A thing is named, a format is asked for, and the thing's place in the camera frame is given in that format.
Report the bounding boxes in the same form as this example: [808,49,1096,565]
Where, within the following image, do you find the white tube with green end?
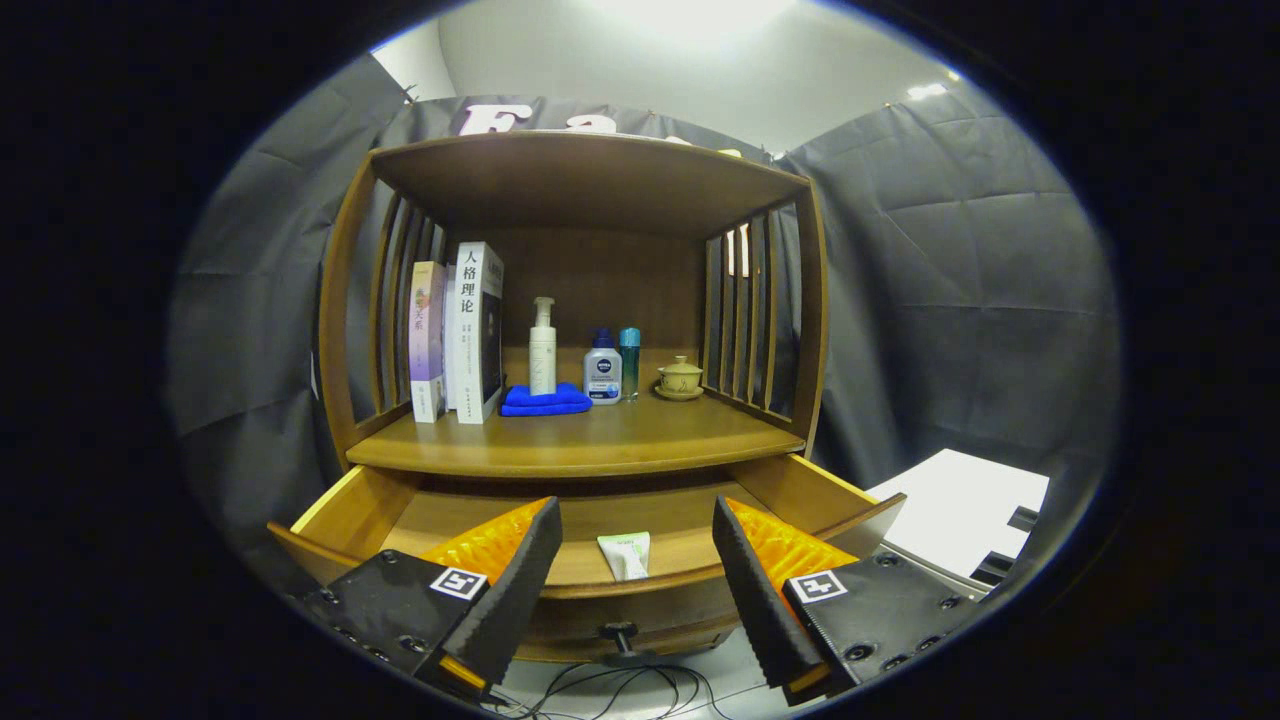
[597,531,652,582]

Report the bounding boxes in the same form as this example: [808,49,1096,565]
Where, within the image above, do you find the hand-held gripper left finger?
[295,496,564,703]

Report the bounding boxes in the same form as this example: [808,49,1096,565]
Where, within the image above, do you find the wooden countertop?
[345,385,807,479]

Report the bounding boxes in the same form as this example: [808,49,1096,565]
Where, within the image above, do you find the white appliance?
[865,448,1051,591]

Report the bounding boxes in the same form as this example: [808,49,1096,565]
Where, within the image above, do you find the white pump bottle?
[528,296,558,396]

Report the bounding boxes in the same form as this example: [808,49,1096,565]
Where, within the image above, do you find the tangled black cables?
[485,660,736,720]

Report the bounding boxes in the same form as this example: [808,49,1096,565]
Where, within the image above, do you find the black round drawer knob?
[597,621,651,668]

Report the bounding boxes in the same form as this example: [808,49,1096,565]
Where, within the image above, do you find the blue folded towel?
[499,383,594,417]

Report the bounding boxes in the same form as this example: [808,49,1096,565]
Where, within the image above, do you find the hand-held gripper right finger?
[712,496,991,706]

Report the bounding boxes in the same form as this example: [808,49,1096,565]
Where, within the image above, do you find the white bottle with blue cap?
[584,328,624,405]

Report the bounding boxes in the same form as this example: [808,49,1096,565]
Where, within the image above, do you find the thick white book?
[444,241,505,425]

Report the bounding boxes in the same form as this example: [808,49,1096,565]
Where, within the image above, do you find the purple book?
[408,260,448,424]

